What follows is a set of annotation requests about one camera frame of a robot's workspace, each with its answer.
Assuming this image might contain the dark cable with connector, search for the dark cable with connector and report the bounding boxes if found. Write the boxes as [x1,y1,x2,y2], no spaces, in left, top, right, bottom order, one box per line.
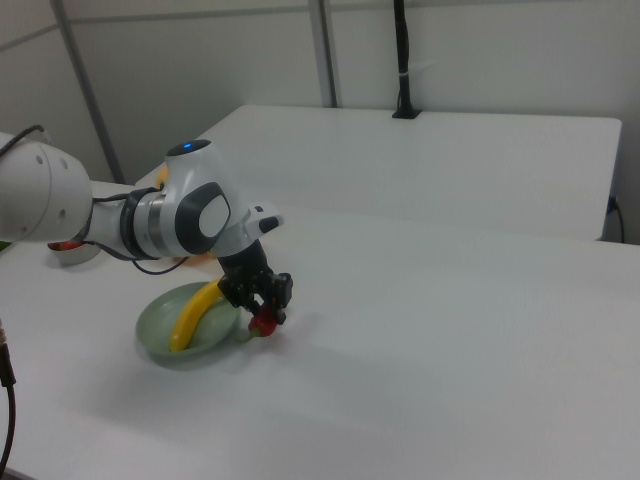
[0,314,19,480]

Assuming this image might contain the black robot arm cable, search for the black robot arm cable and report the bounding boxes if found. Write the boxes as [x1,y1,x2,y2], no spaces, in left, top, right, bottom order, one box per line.
[0,124,201,276]

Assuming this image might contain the small grey bowl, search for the small grey bowl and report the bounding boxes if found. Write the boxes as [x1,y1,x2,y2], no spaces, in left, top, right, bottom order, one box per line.
[48,241,102,267]

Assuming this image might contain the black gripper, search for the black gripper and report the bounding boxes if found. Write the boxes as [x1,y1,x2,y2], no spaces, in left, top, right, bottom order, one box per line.
[217,242,295,327]

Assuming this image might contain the red chili pepper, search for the red chili pepper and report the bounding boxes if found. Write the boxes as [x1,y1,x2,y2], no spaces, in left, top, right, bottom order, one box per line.
[234,305,279,345]

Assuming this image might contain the yellow toy banana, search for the yellow toy banana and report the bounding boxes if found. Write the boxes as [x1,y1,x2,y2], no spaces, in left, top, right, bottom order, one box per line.
[168,278,226,354]

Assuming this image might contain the black table power cable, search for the black table power cable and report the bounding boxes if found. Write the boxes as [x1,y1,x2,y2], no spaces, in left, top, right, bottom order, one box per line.
[607,196,627,242]

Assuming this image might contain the black camera pole with base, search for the black camera pole with base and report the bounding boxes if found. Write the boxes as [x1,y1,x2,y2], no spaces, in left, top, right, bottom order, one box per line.
[391,0,424,120]

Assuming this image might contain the pale green plastic plate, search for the pale green plastic plate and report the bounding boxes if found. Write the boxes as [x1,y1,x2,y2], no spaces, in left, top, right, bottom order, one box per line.
[135,281,242,370]

